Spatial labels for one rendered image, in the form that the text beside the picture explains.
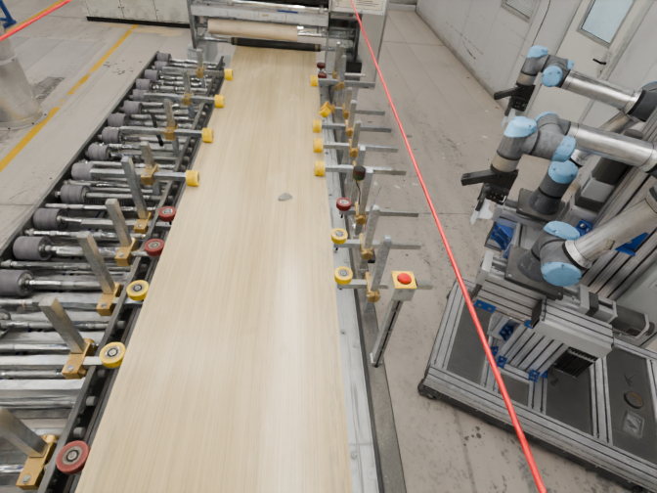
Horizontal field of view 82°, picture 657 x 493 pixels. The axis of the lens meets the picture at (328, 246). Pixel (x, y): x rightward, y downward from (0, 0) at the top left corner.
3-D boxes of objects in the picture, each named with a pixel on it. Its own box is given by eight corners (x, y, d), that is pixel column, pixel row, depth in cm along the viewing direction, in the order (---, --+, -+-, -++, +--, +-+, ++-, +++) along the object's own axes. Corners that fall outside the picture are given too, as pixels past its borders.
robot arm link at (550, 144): (574, 127, 114) (536, 119, 116) (580, 145, 106) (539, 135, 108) (560, 151, 119) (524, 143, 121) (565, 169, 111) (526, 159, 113)
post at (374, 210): (362, 275, 201) (378, 203, 168) (363, 280, 199) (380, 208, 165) (356, 275, 201) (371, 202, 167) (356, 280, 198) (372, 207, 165)
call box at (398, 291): (407, 286, 131) (412, 271, 125) (411, 302, 126) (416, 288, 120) (386, 286, 130) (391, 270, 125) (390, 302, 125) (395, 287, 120)
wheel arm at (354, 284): (429, 286, 176) (432, 279, 173) (431, 291, 174) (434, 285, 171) (336, 284, 172) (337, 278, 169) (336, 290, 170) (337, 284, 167)
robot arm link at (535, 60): (549, 52, 162) (529, 46, 165) (537, 78, 170) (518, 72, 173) (552, 48, 167) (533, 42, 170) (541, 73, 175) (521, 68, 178)
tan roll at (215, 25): (351, 43, 366) (353, 28, 358) (353, 47, 358) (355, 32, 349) (198, 30, 352) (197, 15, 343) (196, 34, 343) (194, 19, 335)
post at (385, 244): (370, 308, 180) (391, 234, 146) (371, 314, 177) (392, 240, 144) (363, 308, 179) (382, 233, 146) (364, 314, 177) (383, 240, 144)
